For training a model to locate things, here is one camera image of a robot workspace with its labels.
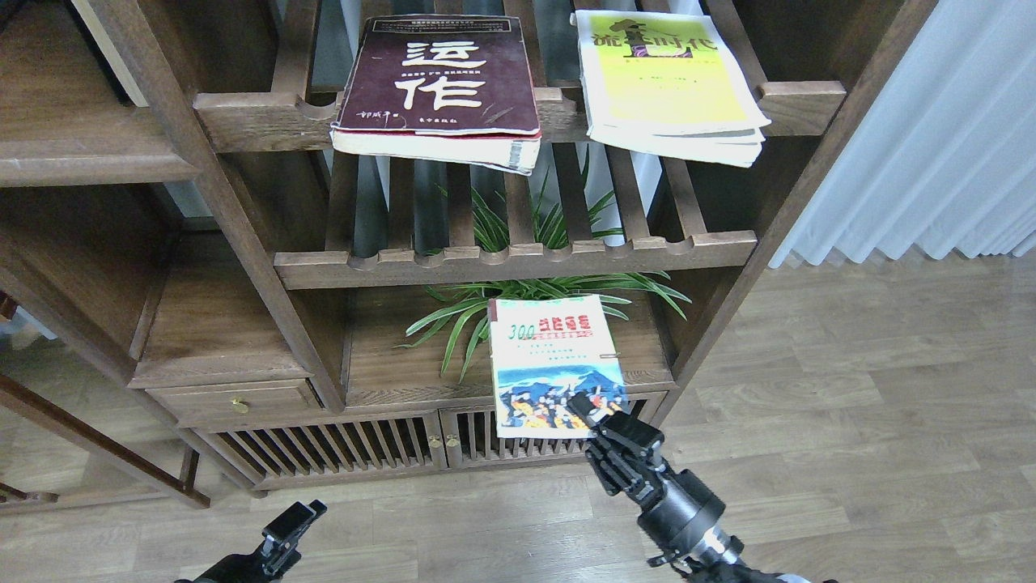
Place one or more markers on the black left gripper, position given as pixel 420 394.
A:
pixel 275 555

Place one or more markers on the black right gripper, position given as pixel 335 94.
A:
pixel 679 512

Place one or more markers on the colourful 300 paperback book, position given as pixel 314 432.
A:
pixel 542 354

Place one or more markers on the yellow green cover book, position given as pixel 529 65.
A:
pixel 666 85

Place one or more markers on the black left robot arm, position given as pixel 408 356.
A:
pixel 277 552

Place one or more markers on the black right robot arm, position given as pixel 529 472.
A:
pixel 731 573

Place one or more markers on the green spider plant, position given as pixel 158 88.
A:
pixel 466 304

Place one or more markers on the dark wooden bookshelf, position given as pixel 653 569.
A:
pixel 167 213

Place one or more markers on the maroon book white characters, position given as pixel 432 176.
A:
pixel 449 88

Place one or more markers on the white pleated curtain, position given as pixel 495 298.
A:
pixel 944 161

